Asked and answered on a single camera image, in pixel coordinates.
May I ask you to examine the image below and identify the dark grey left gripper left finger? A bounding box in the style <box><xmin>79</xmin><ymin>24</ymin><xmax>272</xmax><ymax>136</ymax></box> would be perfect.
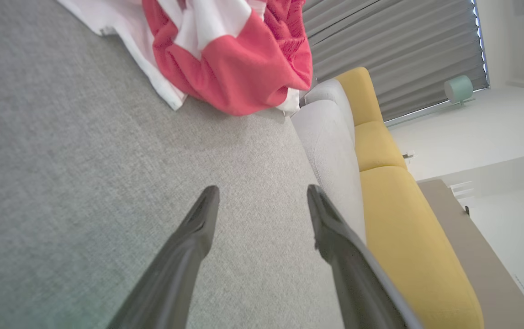
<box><xmin>106</xmin><ymin>185</ymin><xmax>220</xmax><ymax>329</ymax></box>

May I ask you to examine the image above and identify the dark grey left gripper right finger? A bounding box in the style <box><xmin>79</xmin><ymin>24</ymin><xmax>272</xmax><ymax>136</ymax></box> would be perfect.
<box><xmin>307</xmin><ymin>185</ymin><xmax>423</xmax><ymax>329</ymax></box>

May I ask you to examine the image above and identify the red white striped shirt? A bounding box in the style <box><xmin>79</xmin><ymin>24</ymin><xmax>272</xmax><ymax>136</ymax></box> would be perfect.
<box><xmin>56</xmin><ymin>0</ymin><xmax>313</xmax><ymax>116</ymax></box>

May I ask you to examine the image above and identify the long grey sofa back cushion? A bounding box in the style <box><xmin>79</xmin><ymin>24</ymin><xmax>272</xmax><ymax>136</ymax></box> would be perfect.
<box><xmin>291</xmin><ymin>100</ymin><xmax>366</xmax><ymax>243</ymax></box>

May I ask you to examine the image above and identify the beige flat board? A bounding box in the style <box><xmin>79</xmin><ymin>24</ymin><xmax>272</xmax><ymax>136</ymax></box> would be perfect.
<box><xmin>417</xmin><ymin>179</ymin><xmax>524</xmax><ymax>329</ymax></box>

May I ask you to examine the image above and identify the grey fabric sofa seat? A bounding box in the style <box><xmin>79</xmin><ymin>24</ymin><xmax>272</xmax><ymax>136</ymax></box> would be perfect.
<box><xmin>0</xmin><ymin>0</ymin><xmax>349</xmax><ymax>329</ymax></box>

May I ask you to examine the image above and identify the short grey sofa back cushion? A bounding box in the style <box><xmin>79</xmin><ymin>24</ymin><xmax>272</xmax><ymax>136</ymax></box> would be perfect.
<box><xmin>305</xmin><ymin>79</ymin><xmax>356</xmax><ymax>142</ymax></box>

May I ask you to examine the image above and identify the mint green round lamp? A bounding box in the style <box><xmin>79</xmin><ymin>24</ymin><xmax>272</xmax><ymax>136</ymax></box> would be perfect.
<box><xmin>444</xmin><ymin>75</ymin><xmax>475</xmax><ymax>106</ymax></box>

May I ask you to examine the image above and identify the grey pleated curtain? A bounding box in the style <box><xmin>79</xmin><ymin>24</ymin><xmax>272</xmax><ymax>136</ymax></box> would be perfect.
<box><xmin>302</xmin><ymin>0</ymin><xmax>490</xmax><ymax>122</ymax></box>

